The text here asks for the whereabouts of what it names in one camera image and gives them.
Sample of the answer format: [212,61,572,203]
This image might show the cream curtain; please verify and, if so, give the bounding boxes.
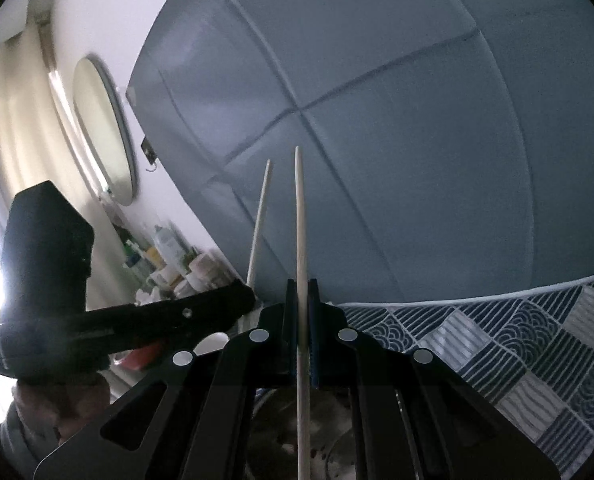
[0,24,105,281]

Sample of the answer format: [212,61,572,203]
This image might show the blue patterned tablecloth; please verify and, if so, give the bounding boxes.
[333,267,594,480]

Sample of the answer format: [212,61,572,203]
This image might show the person's left hand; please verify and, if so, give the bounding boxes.
[11,374,112,442]

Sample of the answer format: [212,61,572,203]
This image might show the red container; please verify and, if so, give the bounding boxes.
[113,342,165,372]

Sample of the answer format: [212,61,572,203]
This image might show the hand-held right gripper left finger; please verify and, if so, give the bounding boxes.
[33,279,298,480]

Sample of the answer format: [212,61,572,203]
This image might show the oval wall mirror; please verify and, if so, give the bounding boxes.
[49,56,138,207]

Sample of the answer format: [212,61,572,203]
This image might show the cluster of toiletry bottles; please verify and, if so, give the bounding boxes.
[102,195,235,307]

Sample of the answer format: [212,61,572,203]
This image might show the metal pot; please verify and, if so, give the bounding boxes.
[244,388,365,480]

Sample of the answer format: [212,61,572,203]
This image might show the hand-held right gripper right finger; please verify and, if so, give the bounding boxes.
[307,279,561,480]

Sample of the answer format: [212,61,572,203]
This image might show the white cup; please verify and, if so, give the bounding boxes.
[195,332,229,356]

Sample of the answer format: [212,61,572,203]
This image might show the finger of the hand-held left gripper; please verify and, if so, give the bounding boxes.
[83,281,257,357]

